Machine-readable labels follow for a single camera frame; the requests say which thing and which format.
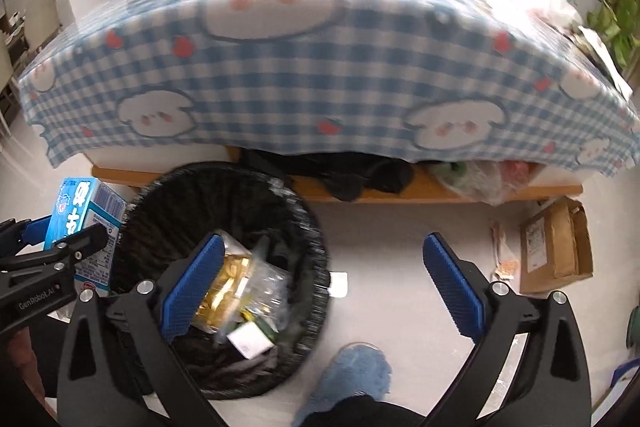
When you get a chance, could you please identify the clear plastic bag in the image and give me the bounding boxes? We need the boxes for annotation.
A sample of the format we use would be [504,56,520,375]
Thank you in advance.
[215,229,296,338]

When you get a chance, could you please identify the blue white milk carton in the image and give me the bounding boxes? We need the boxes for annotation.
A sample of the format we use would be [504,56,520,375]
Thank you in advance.
[44,177,128,295]

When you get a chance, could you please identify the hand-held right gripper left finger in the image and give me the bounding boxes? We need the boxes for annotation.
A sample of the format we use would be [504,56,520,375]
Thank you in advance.
[57,234,226,427]

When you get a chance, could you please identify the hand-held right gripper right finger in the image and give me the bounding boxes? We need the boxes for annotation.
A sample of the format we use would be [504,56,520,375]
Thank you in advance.
[422,232,593,427]

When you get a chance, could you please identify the brown cardboard box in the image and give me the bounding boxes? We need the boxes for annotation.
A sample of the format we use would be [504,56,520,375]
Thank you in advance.
[519,197,595,295]

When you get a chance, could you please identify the green plastic object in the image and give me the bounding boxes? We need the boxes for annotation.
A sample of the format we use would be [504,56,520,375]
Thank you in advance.
[625,302,640,353]

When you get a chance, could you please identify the cream dining chair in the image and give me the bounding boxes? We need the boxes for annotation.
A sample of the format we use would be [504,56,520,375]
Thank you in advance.
[0,42,21,138]
[25,0,63,58]

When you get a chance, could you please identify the orange white floor wrapper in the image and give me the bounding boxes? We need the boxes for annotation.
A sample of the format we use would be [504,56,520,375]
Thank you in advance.
[490,219,521,280]

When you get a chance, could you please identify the gold foil bag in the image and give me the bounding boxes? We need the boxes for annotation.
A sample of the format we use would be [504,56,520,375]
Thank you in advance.
[192,252,261,333]

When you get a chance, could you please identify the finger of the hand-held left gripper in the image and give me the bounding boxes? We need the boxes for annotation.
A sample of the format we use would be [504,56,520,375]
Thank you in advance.
[0,216,53,258]
[0,224,108,280]

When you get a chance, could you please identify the black clothes bundle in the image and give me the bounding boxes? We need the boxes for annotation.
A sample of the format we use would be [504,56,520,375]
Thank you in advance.
[242,151,416,202]

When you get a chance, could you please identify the blue fluffy slipper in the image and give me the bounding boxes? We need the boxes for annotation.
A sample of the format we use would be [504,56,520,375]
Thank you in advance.
[292,343,393,427]

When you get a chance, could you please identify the wooden coffee table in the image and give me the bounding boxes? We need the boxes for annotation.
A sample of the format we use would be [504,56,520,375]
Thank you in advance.
[91,146,585,205]

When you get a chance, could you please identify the plastic bag green red contents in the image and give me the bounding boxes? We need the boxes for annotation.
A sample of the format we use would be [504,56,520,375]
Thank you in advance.
[430,159,533,206]

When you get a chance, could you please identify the small white card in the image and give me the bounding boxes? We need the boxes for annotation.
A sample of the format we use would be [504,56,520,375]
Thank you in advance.
[327,272,349,299]

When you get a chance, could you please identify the black lined bin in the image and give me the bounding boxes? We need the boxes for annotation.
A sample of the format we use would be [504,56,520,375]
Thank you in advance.
[114,162,332,400]

